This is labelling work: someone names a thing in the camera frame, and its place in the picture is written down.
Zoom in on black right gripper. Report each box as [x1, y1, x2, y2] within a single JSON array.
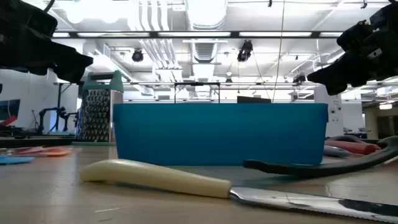
[[307, 19, 398, 96]]

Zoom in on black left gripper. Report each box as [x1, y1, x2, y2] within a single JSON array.
[[0, 0, 95, 85]]

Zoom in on red slotted spoon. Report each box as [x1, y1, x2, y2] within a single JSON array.
[[324, 139, 379, 156]]

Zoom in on black solid cooking spoon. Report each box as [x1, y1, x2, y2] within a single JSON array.
[[242, 143, 398, 179]]

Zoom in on blue silicone brush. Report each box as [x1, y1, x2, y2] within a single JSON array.
[[0, 156, 35, 166]]

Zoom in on cream-handled serrated knife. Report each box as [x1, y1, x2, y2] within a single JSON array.
[[79, 158, 398, 224]]

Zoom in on black ceiling spotlight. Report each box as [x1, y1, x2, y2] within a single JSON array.
[[131, 48, 144, 63], [236, 39, 254, 63], [292, 73, 307, 85]]

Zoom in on background black robot arms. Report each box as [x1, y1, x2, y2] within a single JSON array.
[[37, 106, 78, 134]]

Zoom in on black background monitor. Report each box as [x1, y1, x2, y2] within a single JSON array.
[[236, 95, 272, 104]]

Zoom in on black overhead light bar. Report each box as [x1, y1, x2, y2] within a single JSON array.
[[51, 30, 345, 39]]

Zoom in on teal plastic bin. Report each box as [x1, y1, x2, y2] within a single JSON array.
[[113, 102, 330, 167]]

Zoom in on steel box grater teal handle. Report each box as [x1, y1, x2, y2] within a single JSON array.
[[75, 70, 124, 146]]

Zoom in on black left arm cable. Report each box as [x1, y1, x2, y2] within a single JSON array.
[[43, 0, 56, 14]]

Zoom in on thin hanging black cable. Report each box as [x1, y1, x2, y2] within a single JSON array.
[[272, 0, 285, 103]]

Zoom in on dark wall screen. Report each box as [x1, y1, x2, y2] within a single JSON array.
[[0, 99, 21, 127]]

